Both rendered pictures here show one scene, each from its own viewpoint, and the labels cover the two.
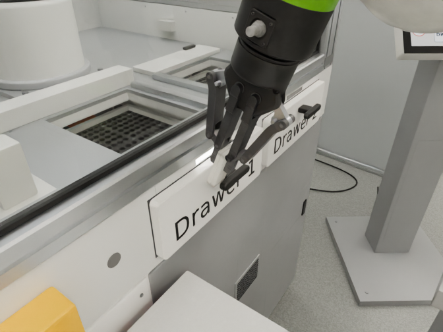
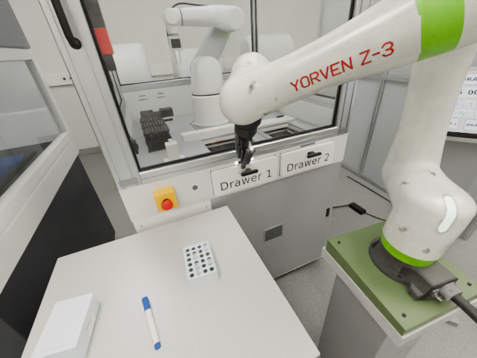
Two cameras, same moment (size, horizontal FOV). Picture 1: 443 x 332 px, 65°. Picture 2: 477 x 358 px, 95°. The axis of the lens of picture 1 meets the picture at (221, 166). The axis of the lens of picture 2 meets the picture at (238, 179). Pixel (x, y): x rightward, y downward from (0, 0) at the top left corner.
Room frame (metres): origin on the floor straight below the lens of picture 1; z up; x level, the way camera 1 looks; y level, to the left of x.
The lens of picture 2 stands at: (-0.19, -0.41, 1.33)
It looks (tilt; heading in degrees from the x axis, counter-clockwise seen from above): 31 degrees down; 34
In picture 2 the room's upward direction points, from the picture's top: 5 degrees counter-clockwise
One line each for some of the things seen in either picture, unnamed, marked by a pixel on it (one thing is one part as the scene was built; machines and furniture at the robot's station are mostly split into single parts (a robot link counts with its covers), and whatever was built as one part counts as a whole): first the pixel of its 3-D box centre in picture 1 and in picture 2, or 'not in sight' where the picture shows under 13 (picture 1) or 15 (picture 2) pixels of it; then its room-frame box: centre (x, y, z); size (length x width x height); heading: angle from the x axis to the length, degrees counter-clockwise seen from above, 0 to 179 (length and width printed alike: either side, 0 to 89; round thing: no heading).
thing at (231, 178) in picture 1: (229, 174); (248, 171); (0.47, -0.01, 0.91); 0.07 x 0.04 x 0.01; 145
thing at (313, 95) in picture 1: (295, 120); (307, 158); (0.74, -0.17, 0.87); 0.29 x 0.02 x 0.11; 145
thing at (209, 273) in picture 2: not in sight; (199, 262); (0.10, -0.04, 0.78); 0.12 x 0.08 x 0.04; 51
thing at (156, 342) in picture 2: not in sight; (150, 320); (-0.08, -0.04, 0.77); 0.14 x 0.02 x 0.02; 65
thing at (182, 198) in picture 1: (215, 184); (245, 175); (0.48, 0.01, 0.87); 0.29 x 0.02 x 0.11; 145
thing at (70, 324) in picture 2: not in sight; (69, 327); (-0.20, 0.11, 0.79); 0.13 x 0.09 x 0.05; 47
